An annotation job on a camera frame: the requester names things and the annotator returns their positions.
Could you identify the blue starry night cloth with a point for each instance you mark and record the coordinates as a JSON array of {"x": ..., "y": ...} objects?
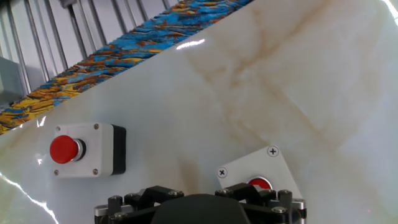
[{"x": 130, "y": 49}]

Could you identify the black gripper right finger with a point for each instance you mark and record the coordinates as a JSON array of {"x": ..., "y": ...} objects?
[{"x": 270, "y": 208}]

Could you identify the aluminium frame post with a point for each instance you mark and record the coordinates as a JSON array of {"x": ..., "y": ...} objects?
[{"x": 66, "y": 2}]

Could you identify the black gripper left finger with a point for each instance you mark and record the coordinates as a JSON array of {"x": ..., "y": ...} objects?
[{"x": 130, "y": 210}]

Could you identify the grey box red mushroom button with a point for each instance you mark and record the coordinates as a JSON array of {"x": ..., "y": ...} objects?
[{"x": 96, "y": 149}]

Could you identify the marble pattern mat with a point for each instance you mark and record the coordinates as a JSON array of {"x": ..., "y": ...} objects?
[{"x": 248, "y": 99}]

